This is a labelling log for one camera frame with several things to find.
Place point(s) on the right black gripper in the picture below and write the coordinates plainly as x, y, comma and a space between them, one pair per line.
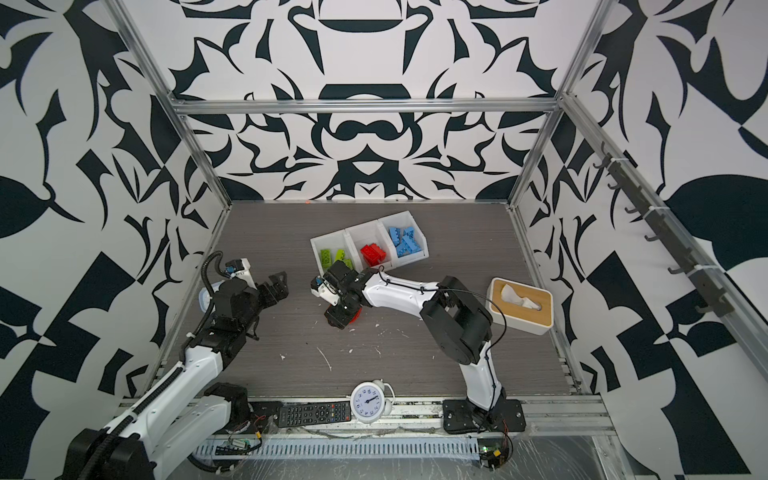
336, 319

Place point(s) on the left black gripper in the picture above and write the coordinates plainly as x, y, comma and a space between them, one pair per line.
277, 287

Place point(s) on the green lego brick cluster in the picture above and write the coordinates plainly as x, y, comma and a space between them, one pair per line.
328, 257

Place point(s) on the red lego brick pair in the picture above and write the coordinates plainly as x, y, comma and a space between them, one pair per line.
373, 255

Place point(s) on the blue lego brick cluster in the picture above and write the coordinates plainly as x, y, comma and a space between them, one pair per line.
404, 241

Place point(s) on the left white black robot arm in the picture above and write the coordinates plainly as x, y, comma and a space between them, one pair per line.
165, 426

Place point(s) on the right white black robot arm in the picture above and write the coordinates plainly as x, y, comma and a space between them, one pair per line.
454, 316

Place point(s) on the left white bin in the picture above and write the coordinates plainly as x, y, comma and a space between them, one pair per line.
338, 245

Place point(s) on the white bin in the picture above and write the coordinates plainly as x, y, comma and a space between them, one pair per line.
338, 245
402, 220
373, 232

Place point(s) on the middle white bin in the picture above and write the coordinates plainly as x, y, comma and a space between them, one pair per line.
373, 232

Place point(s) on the light blue lidded container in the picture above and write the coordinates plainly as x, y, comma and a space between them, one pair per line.
204, 297

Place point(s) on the right white bin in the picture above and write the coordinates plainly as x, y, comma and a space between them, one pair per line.
402, 220

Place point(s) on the white analog clock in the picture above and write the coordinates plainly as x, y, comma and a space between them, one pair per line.
372, 400

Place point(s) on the black remote control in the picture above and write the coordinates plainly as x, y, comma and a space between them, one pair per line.
316, 413

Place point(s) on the white box wooden lid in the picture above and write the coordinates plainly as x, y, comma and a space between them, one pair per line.
520, 306

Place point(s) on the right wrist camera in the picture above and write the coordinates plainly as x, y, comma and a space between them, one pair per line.
322, 289

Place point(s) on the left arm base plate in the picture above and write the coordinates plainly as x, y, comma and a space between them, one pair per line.
261, 418

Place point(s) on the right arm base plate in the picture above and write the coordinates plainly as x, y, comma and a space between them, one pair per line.
463, 417

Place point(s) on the white cable duct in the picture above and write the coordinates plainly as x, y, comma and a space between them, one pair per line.
334, 449

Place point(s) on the aluminium frame rail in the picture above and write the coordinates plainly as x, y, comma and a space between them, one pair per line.
183, 107

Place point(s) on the black wall hook rail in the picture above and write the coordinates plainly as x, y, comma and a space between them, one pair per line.
690, 259

